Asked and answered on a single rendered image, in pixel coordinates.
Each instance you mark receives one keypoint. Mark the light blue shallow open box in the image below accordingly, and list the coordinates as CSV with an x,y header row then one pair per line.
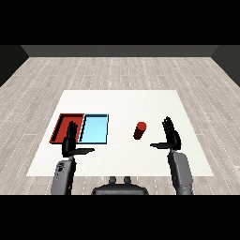
x,y
94,129

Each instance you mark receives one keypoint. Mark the red can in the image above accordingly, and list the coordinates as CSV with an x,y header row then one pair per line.
x,y
140,131

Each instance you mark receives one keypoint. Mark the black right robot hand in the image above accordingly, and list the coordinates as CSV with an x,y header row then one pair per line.
x,y
172,139

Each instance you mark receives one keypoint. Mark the dark grey robot body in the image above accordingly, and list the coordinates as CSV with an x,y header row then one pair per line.
x,y
120,188

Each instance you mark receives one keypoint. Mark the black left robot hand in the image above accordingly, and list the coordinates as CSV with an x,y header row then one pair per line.
x,y
69,146

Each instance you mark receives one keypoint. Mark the red shallow open box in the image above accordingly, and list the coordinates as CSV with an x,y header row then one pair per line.
x,y
62,129

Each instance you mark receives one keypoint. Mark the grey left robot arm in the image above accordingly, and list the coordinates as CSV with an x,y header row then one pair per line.
x,y
63,176

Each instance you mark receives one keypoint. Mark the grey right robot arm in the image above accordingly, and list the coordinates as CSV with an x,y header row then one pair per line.
x,y
181,172

